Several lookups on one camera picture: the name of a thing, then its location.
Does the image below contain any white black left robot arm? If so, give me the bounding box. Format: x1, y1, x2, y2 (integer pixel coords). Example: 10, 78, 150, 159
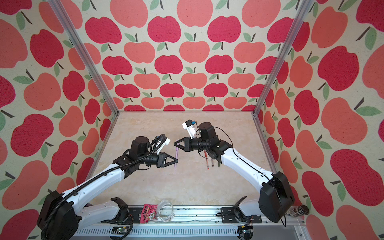
37, 134, 178, 240

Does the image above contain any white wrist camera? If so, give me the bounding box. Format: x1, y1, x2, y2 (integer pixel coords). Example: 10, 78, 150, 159
182, 120, 200, 139
155, 136, 170, 155

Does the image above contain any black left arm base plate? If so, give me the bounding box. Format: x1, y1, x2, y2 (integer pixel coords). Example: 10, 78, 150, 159
101, 206, 143, 224

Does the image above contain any pink pen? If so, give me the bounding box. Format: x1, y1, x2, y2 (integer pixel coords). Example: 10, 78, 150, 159
175, 147, 179, 167

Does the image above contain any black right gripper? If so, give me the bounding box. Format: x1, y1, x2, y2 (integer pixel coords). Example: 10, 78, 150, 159
172, 136, 208, 153

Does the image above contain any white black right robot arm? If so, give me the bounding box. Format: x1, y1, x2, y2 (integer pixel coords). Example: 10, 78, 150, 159
174, 120, 295, 223

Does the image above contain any aluminium right rear frame post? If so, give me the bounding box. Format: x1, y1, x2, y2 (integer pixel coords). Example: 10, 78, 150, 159
252, 0, 315, 118

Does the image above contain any clear glass bowl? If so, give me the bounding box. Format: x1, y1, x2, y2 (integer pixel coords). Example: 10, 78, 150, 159
157, 200, 174, 223

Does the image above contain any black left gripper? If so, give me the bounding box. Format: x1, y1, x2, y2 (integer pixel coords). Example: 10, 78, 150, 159
138, 150, 178, 168

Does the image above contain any red pen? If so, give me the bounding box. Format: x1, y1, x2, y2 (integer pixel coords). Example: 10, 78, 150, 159
204, 150, 210, 170

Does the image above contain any aluminium frame post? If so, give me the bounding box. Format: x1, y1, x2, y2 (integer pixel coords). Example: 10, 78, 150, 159
252, 0, 315, 118
48, 0, 120, 116

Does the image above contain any pink snack packet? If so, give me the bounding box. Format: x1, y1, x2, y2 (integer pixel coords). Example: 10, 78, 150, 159
140, 204, 158, 224

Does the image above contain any aluminium left rear frame post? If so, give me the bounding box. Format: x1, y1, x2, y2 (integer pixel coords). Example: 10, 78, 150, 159
48, 0, 120, 116

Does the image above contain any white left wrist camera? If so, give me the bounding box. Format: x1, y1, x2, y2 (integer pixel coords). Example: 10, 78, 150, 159
155, 136, 170, 155

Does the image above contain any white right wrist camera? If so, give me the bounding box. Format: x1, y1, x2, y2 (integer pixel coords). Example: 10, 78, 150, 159
182, 120, 200, 139

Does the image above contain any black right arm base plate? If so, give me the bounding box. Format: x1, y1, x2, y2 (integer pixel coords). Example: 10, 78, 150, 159
216, 207, 262, 224

